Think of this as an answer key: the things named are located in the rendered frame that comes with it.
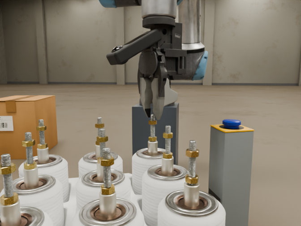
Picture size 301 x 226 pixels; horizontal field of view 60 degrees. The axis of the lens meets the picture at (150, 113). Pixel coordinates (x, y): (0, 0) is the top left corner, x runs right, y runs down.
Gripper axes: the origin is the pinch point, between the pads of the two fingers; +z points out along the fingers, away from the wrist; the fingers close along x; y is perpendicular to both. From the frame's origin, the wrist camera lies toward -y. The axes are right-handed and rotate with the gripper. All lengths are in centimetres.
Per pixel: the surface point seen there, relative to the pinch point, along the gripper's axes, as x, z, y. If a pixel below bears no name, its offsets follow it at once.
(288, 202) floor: -3, 35, 54
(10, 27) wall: 1117, -181, 71
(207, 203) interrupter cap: -23.8, 9.4, -5.6
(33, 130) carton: 91, 20, -12
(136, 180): -0.7, 14.6, -4.0
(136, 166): -0.5, 11.4, -4.0
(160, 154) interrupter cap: -1.3, 9.5, 1.9
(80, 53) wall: 927, -81, 282
